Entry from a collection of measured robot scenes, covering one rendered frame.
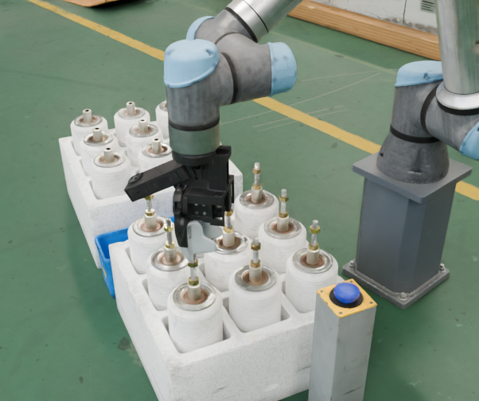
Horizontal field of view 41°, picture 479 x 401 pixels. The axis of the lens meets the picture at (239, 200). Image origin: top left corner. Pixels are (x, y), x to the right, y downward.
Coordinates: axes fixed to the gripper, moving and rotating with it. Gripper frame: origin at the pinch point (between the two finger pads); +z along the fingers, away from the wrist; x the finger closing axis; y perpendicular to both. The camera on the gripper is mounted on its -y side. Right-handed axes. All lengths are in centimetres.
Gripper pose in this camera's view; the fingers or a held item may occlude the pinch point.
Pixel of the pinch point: (188, 252)
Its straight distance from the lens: 107.1
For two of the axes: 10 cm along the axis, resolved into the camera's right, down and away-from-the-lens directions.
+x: 2.1, -5.3, 8.2
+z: 0.1, 8.4, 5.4
